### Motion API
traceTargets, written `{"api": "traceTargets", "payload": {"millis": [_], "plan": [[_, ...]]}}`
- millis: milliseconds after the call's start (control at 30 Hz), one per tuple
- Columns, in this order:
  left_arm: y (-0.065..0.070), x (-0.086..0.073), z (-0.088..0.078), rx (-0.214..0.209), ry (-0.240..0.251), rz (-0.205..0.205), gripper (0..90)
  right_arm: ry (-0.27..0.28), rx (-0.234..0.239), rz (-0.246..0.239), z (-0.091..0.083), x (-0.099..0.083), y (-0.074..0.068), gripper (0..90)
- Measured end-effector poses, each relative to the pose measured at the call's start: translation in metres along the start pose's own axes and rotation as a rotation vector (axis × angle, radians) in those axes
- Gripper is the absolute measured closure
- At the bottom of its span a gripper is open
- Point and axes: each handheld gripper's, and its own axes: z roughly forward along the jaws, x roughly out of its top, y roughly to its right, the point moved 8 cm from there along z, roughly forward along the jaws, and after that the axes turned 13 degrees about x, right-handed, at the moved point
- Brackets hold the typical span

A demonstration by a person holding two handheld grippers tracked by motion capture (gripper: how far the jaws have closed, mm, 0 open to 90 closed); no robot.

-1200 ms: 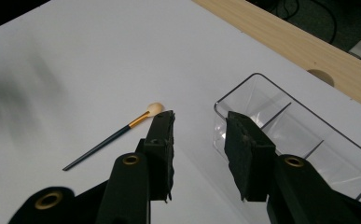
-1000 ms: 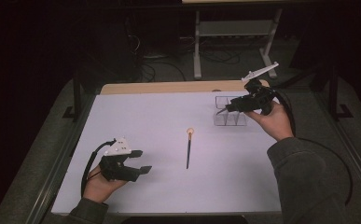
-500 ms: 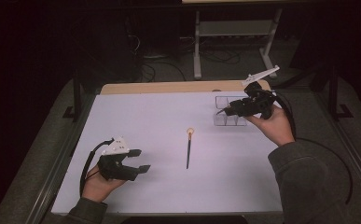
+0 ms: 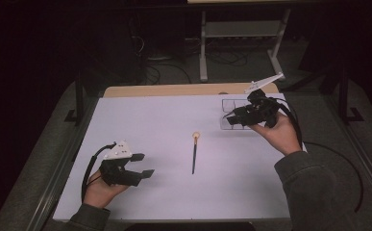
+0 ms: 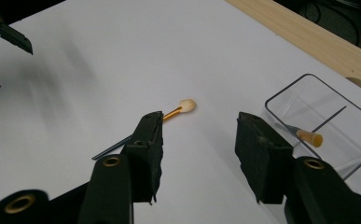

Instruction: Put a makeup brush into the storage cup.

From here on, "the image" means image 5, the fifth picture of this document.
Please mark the small-tipped dark makeup brush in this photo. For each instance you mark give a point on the small-tipped dark makeup brush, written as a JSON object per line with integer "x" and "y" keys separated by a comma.
{"x": 308, "y": 137}

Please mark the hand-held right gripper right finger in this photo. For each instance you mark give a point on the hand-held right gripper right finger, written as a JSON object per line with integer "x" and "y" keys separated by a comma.
{"x": 262, "y": 155}

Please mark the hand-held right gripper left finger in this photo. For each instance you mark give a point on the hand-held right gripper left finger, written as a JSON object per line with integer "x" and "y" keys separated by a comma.
{"x": 147, "y": 155}

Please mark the fluffy-headed dark makeup brush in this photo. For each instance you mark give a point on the fluffy-headed dark makeup brush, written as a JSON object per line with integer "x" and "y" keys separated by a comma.
{"x": 187, "y": 105}

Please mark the clear plastic divided container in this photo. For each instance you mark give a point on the clear plastic divided container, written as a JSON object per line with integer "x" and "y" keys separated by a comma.
{"x": 324, "y": 93}

